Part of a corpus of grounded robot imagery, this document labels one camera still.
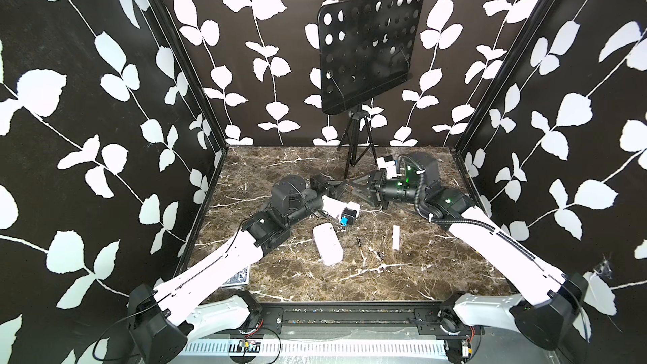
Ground white battery cover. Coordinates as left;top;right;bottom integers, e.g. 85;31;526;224
392;225;401;250

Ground white digital alarm clock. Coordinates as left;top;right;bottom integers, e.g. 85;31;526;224
313;223;344;266

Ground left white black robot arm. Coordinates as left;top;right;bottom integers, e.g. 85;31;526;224
125;175;348;363

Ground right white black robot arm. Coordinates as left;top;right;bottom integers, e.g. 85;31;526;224
350;152;588;351

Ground blue playing card deck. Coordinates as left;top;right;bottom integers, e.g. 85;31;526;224
222;266;250;288

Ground black perforated music stand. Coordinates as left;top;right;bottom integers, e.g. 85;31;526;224
317;0;424;169

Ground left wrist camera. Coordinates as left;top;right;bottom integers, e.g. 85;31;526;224
322;195;361;227

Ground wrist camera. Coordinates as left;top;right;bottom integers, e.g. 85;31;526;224
377;155;399;179
322;195;361;227

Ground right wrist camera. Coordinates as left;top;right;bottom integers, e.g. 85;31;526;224
377;155;399;179

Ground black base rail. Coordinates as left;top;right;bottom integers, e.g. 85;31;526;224
252;302;552;337

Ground white slotted cable duct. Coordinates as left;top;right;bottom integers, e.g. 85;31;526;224
180;339;446;360

